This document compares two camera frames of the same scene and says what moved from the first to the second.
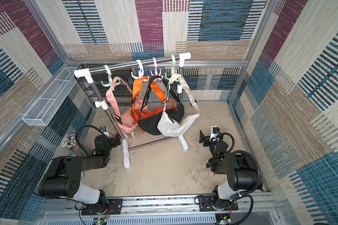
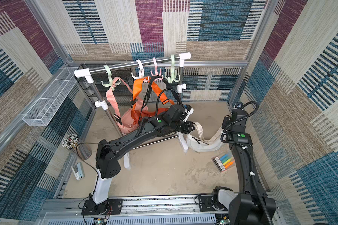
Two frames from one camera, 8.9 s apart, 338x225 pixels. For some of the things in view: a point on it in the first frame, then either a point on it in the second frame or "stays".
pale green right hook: (173, 70) stays
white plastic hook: (141, 71) stays
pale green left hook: (109, 73) stays
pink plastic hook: (156, 73) stays
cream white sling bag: (167, 126) to (198, 143)
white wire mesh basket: (43, 111) stays
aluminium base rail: (255, 210) stays
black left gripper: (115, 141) to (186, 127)
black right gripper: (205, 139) to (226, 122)
